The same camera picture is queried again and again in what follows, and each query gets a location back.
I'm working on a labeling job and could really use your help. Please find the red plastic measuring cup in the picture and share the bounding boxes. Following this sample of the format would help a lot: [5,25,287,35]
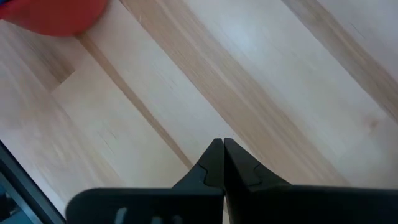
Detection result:
[0,0,109,38]

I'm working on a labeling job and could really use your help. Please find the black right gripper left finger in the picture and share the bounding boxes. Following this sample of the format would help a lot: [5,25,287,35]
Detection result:
[65,138,226,224]

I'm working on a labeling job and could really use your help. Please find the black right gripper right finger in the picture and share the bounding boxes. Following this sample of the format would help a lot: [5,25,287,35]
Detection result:
[224,137,398,224]

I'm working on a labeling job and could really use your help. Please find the black aluminium table frame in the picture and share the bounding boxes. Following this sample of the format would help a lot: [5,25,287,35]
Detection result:
[0,139,67,224]

